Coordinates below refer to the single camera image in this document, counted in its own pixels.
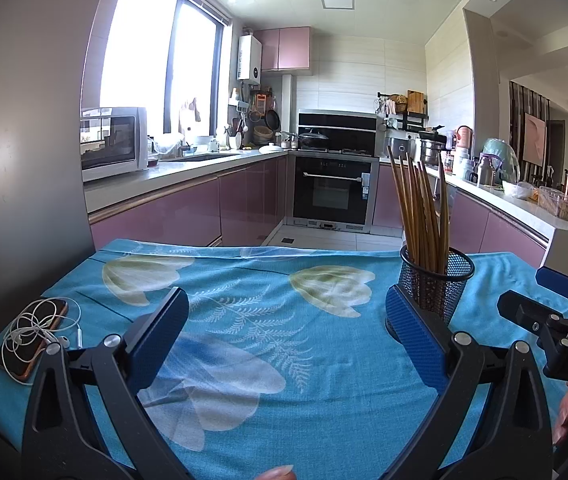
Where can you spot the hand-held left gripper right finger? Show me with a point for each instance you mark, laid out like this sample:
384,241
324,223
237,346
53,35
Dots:
414,340

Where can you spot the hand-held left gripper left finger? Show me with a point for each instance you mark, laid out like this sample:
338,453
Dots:
159,345

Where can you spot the black mesh utensil holder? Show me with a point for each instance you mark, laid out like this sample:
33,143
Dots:
444,290

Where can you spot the bundle of wooden chopsticks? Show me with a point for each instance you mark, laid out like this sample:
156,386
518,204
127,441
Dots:
416,220

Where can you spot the person's left hand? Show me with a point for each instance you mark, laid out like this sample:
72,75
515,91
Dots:
276,474

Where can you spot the pink base cabinet run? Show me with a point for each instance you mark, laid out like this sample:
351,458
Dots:
179,210
509,235

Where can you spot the clear plastic container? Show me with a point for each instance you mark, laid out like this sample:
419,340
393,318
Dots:
556,205

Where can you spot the white earphones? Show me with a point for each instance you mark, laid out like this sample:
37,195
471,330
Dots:
65,342

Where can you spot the blue floral tablecloth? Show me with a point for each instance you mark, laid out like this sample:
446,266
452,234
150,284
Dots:
264,320

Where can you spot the purple lidded thermos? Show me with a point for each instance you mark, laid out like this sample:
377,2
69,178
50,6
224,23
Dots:
486,172

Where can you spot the orange case smartphone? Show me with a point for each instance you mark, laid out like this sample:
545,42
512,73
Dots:
24,357

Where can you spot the white canister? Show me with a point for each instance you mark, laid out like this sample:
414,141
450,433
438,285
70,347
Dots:
460,162

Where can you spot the pink kettle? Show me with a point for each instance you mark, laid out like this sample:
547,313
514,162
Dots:
464,137

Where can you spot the built-in black oven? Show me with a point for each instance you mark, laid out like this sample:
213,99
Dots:
331,190

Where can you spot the stainless steel pot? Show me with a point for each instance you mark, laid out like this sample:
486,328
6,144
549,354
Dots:
431,152

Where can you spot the white microwave oven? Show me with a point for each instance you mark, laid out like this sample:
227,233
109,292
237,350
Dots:
109,142

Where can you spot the wok with lid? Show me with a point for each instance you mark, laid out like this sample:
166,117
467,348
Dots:
314,139

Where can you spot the white pot lid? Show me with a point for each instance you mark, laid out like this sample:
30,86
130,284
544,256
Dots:
270,149

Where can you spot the wooden cutting board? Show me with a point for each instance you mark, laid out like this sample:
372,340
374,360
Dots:
415,101

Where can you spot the black range hood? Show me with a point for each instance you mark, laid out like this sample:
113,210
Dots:
339,122

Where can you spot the grey refrigerator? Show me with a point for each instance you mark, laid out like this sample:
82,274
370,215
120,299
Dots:
24,135

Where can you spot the hanging frying pan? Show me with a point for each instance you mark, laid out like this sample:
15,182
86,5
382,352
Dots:
272,119

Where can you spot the kitchen window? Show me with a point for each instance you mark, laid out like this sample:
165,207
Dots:
134,50

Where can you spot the white water heater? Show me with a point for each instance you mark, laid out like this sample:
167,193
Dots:
249,60

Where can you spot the framed wall picture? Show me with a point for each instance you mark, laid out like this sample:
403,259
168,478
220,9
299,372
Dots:
534,140

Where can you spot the black wall rack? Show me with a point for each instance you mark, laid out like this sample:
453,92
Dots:
406,121

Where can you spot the pink wall cabinet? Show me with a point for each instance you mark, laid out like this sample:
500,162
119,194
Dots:
289,50

